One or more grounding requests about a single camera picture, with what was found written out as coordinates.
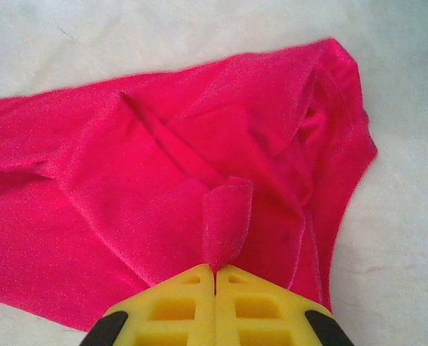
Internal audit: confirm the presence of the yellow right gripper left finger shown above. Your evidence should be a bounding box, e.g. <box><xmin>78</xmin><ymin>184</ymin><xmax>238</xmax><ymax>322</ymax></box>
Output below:
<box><xmin>79</xmin><ymin>264</ymin><xmax>215</xmax><ymax>346</ymax></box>

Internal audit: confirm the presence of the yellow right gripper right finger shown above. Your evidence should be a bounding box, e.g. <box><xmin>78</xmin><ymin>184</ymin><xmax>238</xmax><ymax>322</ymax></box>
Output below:
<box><xmin>213</xmin><ymin>264</ymin><xmax>356</xmax><ymax>346</ymax></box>

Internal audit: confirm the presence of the red t-shirt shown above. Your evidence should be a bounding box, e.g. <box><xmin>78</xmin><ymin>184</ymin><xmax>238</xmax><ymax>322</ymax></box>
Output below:
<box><xmin>0</xmin><ymin>35</ymin><xmax>379</xmax><ymax>332</ymax></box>

